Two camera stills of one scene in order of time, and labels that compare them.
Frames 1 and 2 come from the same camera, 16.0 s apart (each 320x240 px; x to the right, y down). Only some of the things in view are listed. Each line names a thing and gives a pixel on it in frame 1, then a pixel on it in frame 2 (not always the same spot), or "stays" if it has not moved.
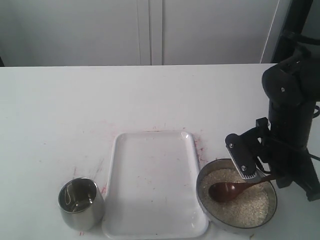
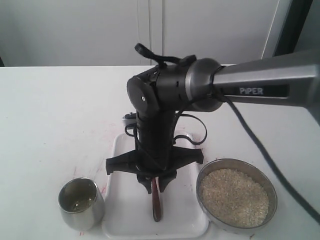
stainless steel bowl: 81,204 stays
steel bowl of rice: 255,207 stays
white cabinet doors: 71,33 stays
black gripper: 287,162 → 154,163
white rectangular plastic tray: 153,189 stays
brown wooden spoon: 225,192 → 156,200
